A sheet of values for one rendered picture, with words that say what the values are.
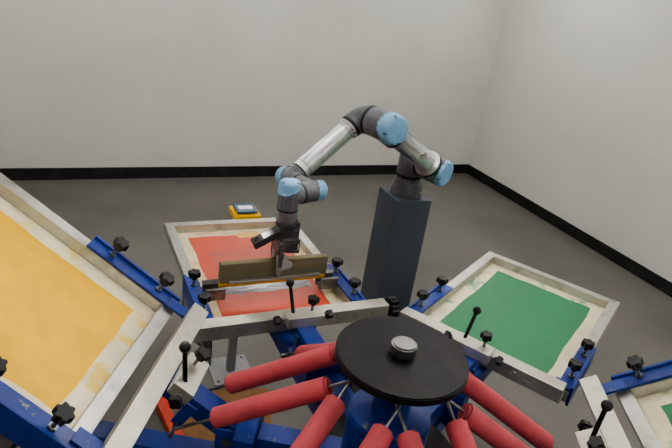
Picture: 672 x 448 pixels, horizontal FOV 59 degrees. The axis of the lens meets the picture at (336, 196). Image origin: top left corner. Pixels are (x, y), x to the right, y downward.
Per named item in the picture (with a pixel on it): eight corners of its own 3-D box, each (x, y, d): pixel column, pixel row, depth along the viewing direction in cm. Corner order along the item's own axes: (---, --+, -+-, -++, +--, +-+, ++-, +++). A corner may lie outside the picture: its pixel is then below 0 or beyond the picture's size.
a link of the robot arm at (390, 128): (434, 157, 267) (370, 99, 227) (461, 168, 257) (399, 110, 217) (421, 180, 267) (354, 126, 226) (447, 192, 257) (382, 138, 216)
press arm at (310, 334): (289, 330, 196) (290, 317, 194) (306, 328, 198) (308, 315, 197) (308, 363, 181) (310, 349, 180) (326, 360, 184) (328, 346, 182)
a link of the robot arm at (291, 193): (307, 182, 205) (287, 186, 200) (304, 211, 209) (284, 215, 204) (294, 175, 211) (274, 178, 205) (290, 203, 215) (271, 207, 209)
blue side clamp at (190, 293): (182, 291, 218) (183, 274, 216) (195, 289, 220) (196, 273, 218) (199, 339, 193) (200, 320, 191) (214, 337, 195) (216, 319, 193)
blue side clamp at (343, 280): (321, 277, 242) (323, 262, 239) (332, 276, 244) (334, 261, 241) (352, 319, 217) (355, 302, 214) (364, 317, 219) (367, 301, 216)
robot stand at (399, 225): (372, 388, 327) (413, 185, 283) (386, 411, 312) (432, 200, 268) (342, 393, 320) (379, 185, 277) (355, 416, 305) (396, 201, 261)
